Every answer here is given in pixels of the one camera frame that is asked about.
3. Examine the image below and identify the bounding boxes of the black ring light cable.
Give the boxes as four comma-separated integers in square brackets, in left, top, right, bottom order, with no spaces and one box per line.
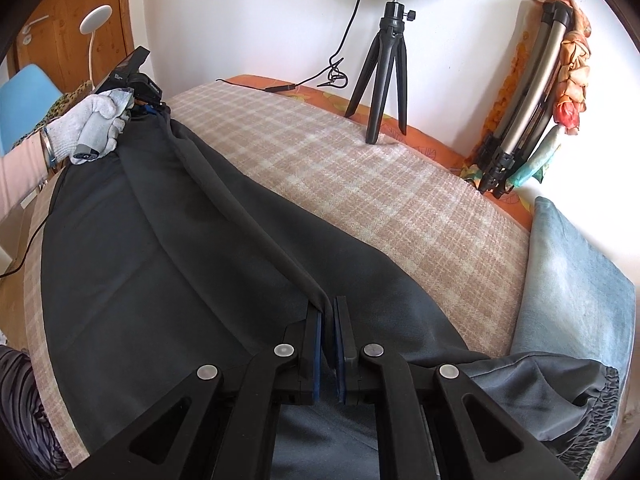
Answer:
[214,0,370,94]

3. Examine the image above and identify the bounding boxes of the folded silver tripod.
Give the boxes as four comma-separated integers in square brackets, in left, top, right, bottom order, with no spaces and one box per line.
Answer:
[474,0,574,197]

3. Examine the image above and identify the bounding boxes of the black mini tripod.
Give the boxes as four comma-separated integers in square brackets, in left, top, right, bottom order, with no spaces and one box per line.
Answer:
[345,0,416,144]

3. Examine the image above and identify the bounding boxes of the dark striped garment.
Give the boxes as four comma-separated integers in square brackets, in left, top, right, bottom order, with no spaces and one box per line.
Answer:
[1,344,72,479]

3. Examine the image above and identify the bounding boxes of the orange floral cloth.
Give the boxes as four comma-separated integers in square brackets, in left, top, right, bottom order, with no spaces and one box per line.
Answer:
[460,0,591,193]

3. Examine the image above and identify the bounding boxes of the wooden door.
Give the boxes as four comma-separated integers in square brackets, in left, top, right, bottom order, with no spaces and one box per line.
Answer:
[3,0,134,92]

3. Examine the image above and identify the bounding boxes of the beige plaid bed blanket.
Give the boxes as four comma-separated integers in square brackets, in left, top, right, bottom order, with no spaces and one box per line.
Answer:
[25,82,528,465]

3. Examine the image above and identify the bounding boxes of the folded blue jeans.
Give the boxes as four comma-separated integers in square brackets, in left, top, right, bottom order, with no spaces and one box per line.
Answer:
[508,195,637,441]

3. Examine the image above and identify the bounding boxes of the leopard print cloth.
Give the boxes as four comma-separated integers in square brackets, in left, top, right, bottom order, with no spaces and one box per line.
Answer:
[12,80,94,148]

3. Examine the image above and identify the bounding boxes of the blue chair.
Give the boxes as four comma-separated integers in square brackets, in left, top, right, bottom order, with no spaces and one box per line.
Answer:
[0,64,62,155]

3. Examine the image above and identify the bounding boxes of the left gloved hand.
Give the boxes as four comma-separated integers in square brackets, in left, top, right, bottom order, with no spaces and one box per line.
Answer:
[41,88,134,168]

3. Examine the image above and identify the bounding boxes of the black pants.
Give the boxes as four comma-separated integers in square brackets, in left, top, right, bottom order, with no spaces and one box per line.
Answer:
[40,110,620,479]

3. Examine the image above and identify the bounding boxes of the left forearm pink sleeve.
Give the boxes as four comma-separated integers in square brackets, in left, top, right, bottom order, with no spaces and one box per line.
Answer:
[0,130,55,220]

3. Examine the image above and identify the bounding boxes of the white clip desk lamp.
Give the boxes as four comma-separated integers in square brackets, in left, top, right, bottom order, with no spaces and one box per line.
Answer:
[79,4,113,84]

